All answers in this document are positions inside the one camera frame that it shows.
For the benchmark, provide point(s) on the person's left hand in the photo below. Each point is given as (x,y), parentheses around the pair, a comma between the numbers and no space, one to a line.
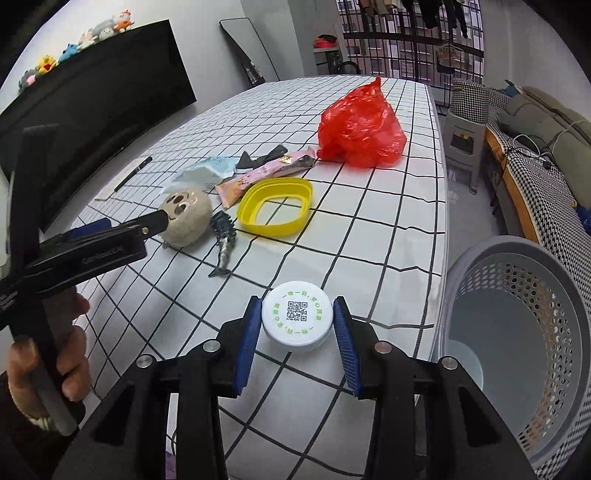
(69,364)

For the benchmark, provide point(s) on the houndstooth sofa cover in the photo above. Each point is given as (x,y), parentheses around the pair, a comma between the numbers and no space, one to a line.
(540,194)

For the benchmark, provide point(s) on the pink snack wrapper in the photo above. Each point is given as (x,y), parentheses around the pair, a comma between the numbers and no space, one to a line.
(268,174)

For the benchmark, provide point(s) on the red plastic bag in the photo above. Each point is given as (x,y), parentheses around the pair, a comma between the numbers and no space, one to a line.
(360,124)

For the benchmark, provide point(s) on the grey plastic stool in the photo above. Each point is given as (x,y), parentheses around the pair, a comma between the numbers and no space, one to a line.
(461,152)

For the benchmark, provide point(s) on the white cabinet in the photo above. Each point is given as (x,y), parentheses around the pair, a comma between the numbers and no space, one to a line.
(328,62)

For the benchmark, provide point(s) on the hanging dark clothes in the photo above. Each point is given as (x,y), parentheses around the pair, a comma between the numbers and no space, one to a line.
(434,14)

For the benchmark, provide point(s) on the garment on hanger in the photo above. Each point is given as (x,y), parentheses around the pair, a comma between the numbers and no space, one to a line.
(450,55)

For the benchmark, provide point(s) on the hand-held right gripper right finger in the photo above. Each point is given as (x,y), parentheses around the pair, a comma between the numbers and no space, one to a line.
(346,346)

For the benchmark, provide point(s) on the leaning mirror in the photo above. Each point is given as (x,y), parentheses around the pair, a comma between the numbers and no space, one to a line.
(244,46)

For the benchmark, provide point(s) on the olive green sofa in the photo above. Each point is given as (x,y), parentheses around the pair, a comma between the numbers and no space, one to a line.
(554,120)

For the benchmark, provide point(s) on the knotted grey cloth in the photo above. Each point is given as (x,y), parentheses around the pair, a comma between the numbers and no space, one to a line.
(249,161)

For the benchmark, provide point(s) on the houndstooth cushion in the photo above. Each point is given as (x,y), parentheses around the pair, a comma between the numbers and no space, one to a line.
(468,99)

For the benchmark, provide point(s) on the checked tablecloth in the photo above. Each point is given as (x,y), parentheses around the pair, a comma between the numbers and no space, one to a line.
(369,221)

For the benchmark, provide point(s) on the black flat television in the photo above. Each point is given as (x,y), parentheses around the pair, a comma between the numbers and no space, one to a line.
(92,115)

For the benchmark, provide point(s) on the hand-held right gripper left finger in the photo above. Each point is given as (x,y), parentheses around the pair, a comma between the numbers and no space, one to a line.
(247,344)

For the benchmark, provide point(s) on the blue and white wrapper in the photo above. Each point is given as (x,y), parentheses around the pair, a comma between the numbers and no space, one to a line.
(203,173)

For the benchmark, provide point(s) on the grey perforated plastic basket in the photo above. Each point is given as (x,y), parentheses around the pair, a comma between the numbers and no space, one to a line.
(466,261)

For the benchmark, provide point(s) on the row of small plush toys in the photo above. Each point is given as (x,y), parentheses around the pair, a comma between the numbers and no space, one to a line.
(46,64)

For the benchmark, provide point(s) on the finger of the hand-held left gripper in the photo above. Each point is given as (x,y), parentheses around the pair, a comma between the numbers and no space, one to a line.
(154,223)
(90,229)

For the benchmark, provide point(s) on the grey jointed toy fish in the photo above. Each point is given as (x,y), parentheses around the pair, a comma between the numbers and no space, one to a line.
(225,240)

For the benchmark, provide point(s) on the red basin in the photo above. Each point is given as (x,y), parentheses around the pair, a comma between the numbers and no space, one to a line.
(325,42)

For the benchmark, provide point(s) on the beige round plush toy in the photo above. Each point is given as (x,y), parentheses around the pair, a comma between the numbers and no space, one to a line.
(189,219)

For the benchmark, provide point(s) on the white round bottle cap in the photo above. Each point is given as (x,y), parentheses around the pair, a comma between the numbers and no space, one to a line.
(298,323)

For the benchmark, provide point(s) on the black window grille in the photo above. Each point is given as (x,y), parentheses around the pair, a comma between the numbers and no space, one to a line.
(415,46)

